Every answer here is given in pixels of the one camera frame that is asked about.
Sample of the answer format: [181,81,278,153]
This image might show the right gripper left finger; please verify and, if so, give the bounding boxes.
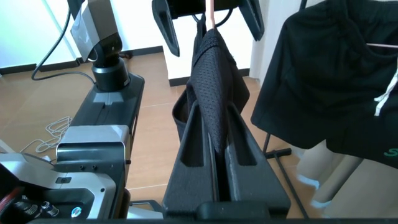
[162,100,219,218]

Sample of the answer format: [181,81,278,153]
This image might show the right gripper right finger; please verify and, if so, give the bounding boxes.
[224,102,292,218]

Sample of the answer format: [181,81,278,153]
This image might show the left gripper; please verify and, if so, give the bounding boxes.
[151,0,266,58]

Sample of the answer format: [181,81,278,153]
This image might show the black garment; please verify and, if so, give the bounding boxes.
[172,12,251,155]

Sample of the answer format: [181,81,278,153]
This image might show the black drawstring shorts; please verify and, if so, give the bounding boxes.
[250,0,398,170]

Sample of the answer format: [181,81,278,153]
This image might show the black clothes rack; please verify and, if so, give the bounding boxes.
[262,0,310,219]

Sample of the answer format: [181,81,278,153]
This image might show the black cable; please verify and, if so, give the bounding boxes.
[30,9,96,85]
[192,8,234,29]

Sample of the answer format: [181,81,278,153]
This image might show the white cable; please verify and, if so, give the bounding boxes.
[20,115,73,154]

